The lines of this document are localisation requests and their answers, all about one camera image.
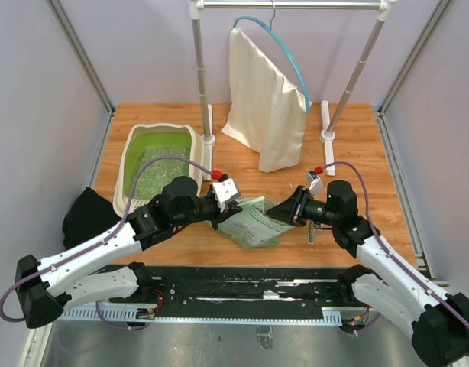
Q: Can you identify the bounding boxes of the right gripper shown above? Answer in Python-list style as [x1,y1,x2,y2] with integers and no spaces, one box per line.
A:
[267,185,339,227]

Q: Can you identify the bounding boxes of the green cat litter bag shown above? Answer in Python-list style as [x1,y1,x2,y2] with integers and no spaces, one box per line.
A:
[215,196,293,248]

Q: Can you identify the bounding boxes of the piano pattern bag clip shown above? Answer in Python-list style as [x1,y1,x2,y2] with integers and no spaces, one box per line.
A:
[308,222,319,245]

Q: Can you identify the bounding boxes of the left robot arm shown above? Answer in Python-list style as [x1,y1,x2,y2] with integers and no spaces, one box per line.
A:
[15,176,242,329]

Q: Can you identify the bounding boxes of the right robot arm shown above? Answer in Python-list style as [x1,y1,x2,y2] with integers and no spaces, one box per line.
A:
[267,180,469,366]

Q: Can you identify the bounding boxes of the cream green litter box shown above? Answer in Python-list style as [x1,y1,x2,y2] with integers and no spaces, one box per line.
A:
[112,123,204,216]

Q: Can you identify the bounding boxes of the cream cloth bag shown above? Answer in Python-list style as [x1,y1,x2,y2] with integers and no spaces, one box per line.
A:
[222,28,306,173]

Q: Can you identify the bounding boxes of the black cloth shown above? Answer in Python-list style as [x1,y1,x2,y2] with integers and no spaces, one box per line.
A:
[62,187,120,250]

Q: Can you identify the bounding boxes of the blue clothes hanger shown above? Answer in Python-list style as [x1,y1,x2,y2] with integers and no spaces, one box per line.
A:
[232,16,312,113]

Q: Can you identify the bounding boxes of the white clothes rack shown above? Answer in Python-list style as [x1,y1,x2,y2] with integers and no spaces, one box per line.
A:
[188,0,399,181]

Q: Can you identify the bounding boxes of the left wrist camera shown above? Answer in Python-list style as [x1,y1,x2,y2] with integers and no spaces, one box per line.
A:
[212,175,241,212]

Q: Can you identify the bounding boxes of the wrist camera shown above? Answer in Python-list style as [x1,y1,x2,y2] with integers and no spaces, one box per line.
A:
[306,171,323,197]
[212,175,241,212]

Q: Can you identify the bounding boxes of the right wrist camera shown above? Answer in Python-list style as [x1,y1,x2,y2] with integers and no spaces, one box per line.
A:
[306,171,323,197]

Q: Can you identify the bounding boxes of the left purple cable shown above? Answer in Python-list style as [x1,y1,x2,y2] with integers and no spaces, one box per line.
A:
[0,155,225,323]

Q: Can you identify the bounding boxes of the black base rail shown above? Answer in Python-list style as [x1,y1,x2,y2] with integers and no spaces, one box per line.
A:
[79,263,421,320]

